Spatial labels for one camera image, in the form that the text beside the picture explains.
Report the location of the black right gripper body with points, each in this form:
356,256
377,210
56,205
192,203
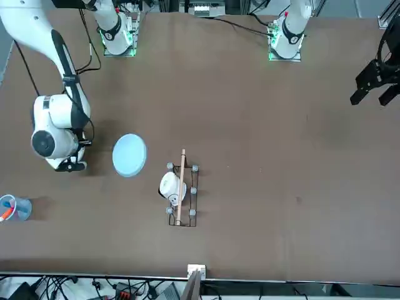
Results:
73,166

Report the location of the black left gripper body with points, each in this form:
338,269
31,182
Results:
378,73

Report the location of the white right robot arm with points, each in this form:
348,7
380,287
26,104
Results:
18,25

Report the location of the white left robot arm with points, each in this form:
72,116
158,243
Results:
293,28

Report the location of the blue plate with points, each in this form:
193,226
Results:
129,156

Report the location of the clear plastic cup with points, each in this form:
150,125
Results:
23,209

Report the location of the blue marker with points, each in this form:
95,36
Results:
8,203

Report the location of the orange marker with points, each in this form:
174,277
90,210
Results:
5,215

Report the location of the white cup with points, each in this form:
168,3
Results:
168,184

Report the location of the wooden rod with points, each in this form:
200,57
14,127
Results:
180,187

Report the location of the black power strip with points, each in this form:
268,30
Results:
126,291

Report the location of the white power strip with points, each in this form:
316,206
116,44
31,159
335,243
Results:
200,8

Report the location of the aluminium frame profile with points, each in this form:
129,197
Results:
387,17

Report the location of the aluminium post with bracket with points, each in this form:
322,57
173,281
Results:
195,275

